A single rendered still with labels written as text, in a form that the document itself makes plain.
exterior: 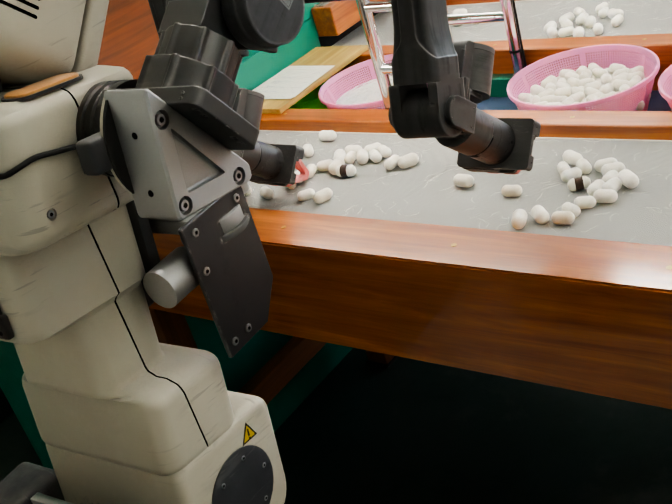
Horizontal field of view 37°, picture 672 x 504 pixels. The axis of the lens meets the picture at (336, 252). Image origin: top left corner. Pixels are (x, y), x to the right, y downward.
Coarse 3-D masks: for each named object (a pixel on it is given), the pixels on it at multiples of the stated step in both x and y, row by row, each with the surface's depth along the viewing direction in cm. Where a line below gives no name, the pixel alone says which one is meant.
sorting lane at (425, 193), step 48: (288, 144) 193; (336, 144) 187; (384, 144) 181; (432, 144) 175; (576, 144) 160; (624, 144) 155; (288, 192) 174; (336, 192) 168; (384, 192) 163; (432, 192) 159; (480, 192) 154; (528, 192) 150; (576, 192) 146; (624, 192) 142; (624, 240) 131
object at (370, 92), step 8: (376, 80) 213; (392, 80) 210; (360, 88) 214; (368, 88) 210; (376, 88) 209; (344, 96) 210; (352, 96) 208; (360, 96) 207; (368, 96) 205; (376, 96) 205; (344, 104) 206
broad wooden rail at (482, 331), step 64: (320, 256) 148; (384, 256) 140; (448, 256) 135; (512, 256) 131; (576, 256) 127; (640, 256) 123; (320, 320) 156; (384, 320) 147; (448, 320) 139; (512, 320) 132; (576, 320) 126; (640, 320) 120; (576, 384) 132; (640, 384) 125
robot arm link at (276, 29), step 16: (224, 0) 84; (240, 0) 84; (256, 0) 84; (272, 0) 86; (288, 0) 87; (224, 16) 85; (240, 16) 84; (256, 16) 84; (272, 16) 86; (288, 16) 87; (240, 32) 85; (256, 32) 84; (272, 32) 86; (288, 32) 87; (256, 48) 87; (272, 48) 88
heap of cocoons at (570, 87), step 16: (592, 64) 185; (544, 80) 186; (560, 80) 183; (576, 80) 181; (592, 80) 180; (608, 80) 178; (624, 80) 175; (640, 80) 175; (528, 96) 181; (544, 96) 178; (560, 96) 176; (576, 96) 175; (592, 96) 172
